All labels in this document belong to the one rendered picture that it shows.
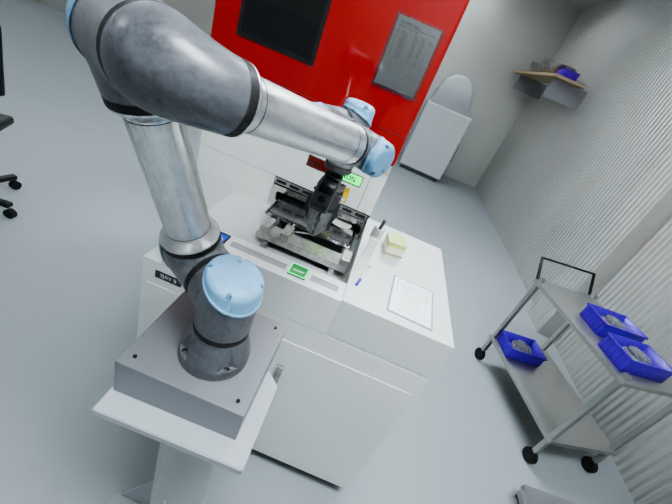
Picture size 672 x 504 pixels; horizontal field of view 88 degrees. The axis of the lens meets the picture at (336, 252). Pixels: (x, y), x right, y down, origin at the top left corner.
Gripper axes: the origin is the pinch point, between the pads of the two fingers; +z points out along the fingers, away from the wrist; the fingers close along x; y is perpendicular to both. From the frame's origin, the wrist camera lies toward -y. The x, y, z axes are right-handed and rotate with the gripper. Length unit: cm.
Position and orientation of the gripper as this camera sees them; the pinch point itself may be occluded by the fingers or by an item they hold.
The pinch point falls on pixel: (312, 232)
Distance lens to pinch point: 96.8
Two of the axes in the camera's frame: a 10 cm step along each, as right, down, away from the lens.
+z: -3.4, 7.9, 5.0
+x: -9.2, -3.9, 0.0
